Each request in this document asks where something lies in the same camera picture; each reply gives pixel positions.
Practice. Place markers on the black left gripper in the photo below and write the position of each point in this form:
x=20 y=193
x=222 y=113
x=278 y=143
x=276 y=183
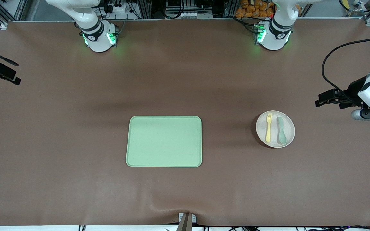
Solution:
x=353 y=89

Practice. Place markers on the yellow plastic fork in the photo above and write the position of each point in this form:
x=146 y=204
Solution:
x=268 y=131

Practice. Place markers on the beige round plate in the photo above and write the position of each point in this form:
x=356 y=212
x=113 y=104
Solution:
x=260 y=128

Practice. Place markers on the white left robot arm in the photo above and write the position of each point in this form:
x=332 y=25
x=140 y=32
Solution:
x=275 y=38

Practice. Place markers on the green plastic spoon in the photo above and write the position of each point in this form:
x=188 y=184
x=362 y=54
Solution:
x=282 y=138

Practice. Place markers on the orange items in bag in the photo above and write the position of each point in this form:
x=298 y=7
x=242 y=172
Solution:
x=252 y=9

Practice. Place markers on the brown table cover mat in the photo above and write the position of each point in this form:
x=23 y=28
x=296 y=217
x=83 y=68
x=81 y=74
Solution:
x=236 y=192

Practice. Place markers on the white power strip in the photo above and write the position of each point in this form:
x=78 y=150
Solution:
x=120 y=8

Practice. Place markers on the light green rectangular tray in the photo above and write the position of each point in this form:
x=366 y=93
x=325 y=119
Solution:
x=133 y=160

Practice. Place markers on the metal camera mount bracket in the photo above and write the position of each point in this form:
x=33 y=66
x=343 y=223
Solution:
x=186 y=221

